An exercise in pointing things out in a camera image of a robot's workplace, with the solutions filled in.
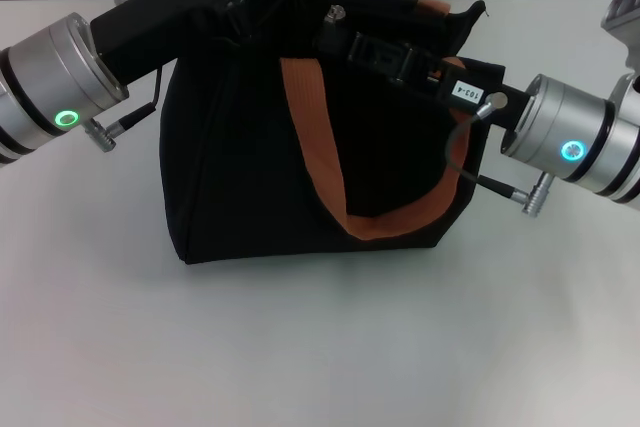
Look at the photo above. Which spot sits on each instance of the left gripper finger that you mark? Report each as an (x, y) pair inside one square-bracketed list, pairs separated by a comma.
[(242, 17)]

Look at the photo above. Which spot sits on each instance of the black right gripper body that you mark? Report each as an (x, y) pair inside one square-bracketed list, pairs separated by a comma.
[(470, 87)]

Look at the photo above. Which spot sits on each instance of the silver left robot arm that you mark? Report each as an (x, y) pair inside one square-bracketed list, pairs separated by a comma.
[(45, 82)]

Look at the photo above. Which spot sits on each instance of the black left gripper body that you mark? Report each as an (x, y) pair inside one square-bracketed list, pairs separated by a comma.
[(165, 12)]

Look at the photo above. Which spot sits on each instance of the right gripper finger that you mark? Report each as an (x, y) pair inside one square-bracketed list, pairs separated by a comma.
[(365, 42), (360, 58)]

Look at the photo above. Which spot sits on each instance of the silver zipper pull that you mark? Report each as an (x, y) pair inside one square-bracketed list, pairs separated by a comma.
[(335, 13)]

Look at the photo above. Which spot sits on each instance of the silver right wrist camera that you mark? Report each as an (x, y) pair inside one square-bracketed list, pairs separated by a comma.
[(625, 22)]

